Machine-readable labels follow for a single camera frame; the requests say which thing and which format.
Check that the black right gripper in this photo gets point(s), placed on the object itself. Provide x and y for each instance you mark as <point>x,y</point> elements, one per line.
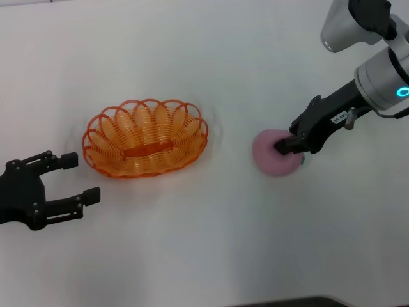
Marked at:
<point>329,112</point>

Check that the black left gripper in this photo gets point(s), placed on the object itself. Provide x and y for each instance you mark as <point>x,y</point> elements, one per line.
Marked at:
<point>19,195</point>

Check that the pink toy peach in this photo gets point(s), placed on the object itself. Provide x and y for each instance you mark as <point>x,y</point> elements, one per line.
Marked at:
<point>265,153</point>

